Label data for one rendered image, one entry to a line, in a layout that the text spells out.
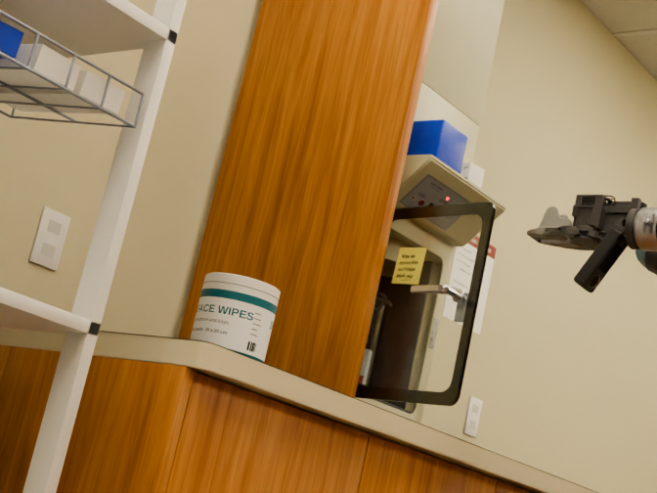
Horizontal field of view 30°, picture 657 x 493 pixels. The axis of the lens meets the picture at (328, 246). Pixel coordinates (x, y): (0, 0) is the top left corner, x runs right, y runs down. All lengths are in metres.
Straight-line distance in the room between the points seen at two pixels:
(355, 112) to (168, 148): 0.43
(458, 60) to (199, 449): 1.33
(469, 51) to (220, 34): 0.58
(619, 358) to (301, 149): 2.21
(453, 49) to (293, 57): 0.36
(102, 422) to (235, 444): 0.20
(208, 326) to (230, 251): 0.68
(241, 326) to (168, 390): 0.25
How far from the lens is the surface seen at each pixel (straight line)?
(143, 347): 1.87
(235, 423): 1.88
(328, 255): 2.50
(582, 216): 2.20
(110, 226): 1.74
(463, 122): 2.86
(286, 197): 2.63
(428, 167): 2.56
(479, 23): 2.94
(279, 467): 1.97
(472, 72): 2.90
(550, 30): 4.14
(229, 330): 2.00
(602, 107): 4.44
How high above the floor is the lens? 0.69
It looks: 13 degrees up
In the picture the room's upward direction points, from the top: 13 degrees clockwise
